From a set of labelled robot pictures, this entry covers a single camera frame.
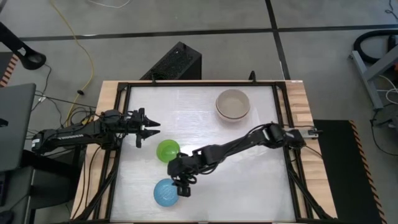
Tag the black mat orange striped edge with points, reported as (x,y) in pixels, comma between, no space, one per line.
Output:
(339,174)

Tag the wooden table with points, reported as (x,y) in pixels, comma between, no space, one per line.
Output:
(298,102)

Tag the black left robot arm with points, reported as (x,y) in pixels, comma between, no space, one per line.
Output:
(77,135)

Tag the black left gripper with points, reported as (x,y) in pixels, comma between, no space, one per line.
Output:
(135,124)

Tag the black table frame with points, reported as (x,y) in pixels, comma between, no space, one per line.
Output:
(124,124)

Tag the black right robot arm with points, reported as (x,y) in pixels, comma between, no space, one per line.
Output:
(248,140)

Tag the green bowl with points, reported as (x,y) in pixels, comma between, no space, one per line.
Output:
(168,151)

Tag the grey laptop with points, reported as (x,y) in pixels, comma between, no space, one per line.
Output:
(15,124)

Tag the black frame clamp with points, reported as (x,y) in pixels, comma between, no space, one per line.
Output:
(252,77)

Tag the black computer tower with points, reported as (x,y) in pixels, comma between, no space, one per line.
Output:
(175,63)

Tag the grey metal bracket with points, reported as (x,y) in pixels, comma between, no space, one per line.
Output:
(311,132)

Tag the grey metal stand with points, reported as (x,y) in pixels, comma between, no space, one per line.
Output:
(370,74)

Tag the black desk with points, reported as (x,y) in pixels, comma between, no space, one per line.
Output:
(40,186)

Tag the beige bowl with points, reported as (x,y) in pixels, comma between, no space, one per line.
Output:
(233,103)

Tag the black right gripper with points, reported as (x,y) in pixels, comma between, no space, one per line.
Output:
(183,168)

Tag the blue bowl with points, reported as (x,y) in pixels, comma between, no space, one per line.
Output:
(164,194)

